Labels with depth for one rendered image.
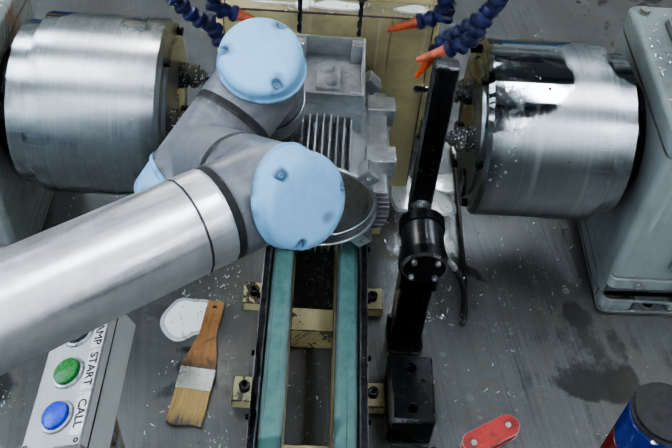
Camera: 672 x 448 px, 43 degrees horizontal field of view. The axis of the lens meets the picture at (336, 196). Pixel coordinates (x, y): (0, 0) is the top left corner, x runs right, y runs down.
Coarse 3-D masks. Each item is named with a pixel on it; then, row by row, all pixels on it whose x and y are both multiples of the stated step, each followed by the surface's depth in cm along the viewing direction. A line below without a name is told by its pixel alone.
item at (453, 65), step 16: (448, 64) 98; (432, 80) 99; (448, 80) 98; (432, 96) 100; (448, 96) 100; (432, 112) 102; (448, 112) 102; (432, 128) 104; (432, 144) 106; (416, 160) 109; (432, 160) 108; (416, 176) 110; (432, 176) 110; (416, 192) 112; (432, 192) 112
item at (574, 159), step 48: (480, 48) 119; (528, 48) 115; (576, 48) 116; (480, 96) 115; (528, 96) 110; (576, 96) 110; (624, 96) 112; (480, 144) 113; (528, 144) 110; (576, 144) 110; (624, 144) 112; (480, 192) 114; (528, 192) 114; (576, 192) 114
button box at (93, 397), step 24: (96, 336) 91; (120, 336) 93; (48, 360) 91; (96, 360) 89; (120, 360) 92; (48, 384) 89; (72, 384) 88; (96, 384) 87; (120, 384) 91; (72, 408) 85; (96, 408) 86; (48, 432) 84; (72, 432) 84; (96, 432) 85
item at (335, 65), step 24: (312, 48) 118; (336, 48) 118; (360, 48) 116; (312, 72) 116; (336, 72) 115; (360, 72) 117; (312, 96) 109; (336, 96) 109; (360, 96) 109; (312, 120) 113; (336, 120) 112; (360, 120) 112
